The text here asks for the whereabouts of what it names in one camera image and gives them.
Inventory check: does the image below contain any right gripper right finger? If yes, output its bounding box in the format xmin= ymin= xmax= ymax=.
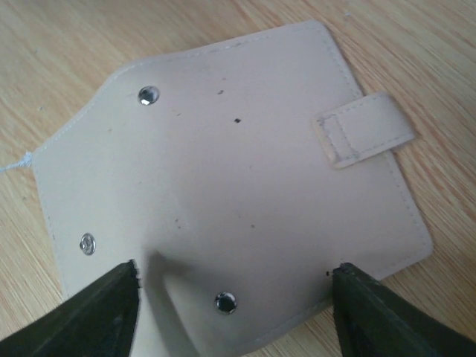
xmin=325 ymin=262 xmax=447 ymax=357

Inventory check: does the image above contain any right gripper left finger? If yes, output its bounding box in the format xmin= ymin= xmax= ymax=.
xmin=1 ymin=260 xmax=140 ymax=356

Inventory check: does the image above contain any beige card holder wallet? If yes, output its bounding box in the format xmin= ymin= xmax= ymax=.
xmin=33 ymin=20 xmax=432 ymax=356

